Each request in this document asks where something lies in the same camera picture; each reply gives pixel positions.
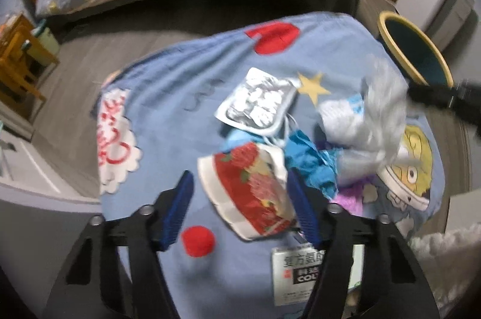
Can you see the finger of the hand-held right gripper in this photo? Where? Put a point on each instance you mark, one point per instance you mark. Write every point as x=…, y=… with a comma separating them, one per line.
x=432, y=96

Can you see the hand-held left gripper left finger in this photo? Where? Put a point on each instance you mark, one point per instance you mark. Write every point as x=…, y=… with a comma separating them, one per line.
x=176, y=213

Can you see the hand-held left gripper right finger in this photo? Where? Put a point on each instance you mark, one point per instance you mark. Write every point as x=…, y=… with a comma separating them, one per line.
x=303, y=213

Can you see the teal bin with yellow rim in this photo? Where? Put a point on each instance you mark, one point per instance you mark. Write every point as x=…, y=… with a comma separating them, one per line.
x=413, y=48

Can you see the red patterned paper cup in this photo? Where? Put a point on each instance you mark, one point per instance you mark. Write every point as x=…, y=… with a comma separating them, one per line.
x=248, y=187

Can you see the white plastic bag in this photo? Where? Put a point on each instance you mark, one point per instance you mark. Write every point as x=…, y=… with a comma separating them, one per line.
x=368, y=116

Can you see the blue crumpled wrapper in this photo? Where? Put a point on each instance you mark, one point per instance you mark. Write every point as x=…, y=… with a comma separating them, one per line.
x=308, y=161

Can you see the white medicine box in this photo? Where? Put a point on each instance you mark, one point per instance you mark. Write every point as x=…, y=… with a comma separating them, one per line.
x=289, y=274

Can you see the blue cartoon printed blanket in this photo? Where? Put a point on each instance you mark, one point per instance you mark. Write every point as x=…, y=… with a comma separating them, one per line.
x=180, y=138

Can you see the silver blister pack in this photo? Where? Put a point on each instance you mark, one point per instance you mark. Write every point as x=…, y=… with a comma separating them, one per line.
x=255, y=101

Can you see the white fluffy cloth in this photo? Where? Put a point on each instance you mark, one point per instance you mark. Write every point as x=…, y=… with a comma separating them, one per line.
x=451, y=259

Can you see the white wardrobe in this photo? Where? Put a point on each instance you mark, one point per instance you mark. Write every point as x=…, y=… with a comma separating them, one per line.
x=22, y=161

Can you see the pale green bin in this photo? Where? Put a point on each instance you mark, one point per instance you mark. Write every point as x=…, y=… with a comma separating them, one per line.
x=47, y=42

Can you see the wooden table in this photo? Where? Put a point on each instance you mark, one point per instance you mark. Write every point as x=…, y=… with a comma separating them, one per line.
x=18, y=59

